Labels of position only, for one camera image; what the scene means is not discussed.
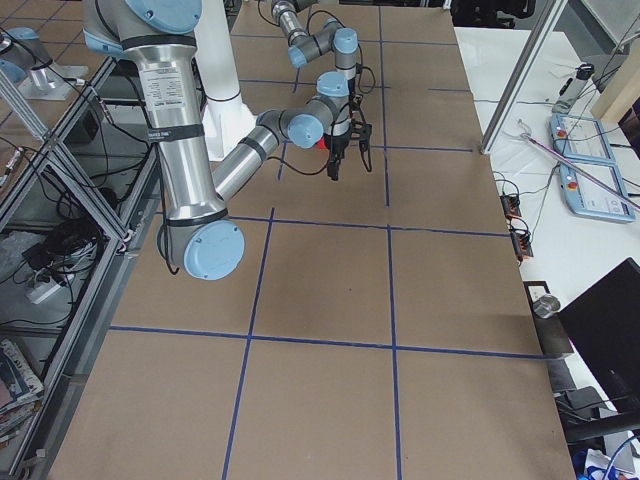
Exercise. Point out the blue teach pendant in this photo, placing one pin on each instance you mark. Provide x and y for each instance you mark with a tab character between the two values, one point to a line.
586	199
581	138

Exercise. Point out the grey handheld scanner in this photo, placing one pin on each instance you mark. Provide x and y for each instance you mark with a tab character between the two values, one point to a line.
571	90

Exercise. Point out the aluminium frame post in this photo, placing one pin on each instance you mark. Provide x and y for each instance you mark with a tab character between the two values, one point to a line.
543	27

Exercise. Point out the blue teach pendant upper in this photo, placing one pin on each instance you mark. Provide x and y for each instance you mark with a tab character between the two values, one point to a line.
581	138

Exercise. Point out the reacher grabber stick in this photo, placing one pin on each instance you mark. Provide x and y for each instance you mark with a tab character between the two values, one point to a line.
526	135

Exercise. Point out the black monitor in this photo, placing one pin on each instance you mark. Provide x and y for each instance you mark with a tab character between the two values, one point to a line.
603	325

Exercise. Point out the brown paper table cover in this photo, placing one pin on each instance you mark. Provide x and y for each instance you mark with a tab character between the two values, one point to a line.
376	328

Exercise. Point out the small metal cup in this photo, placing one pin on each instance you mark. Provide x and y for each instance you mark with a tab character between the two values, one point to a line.
546	306

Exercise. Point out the blue teach pendant lower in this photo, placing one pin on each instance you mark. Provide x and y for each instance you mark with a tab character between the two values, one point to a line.
586	199

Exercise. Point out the stack of magazines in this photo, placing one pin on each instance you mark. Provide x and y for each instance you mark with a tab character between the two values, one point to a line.
21	391

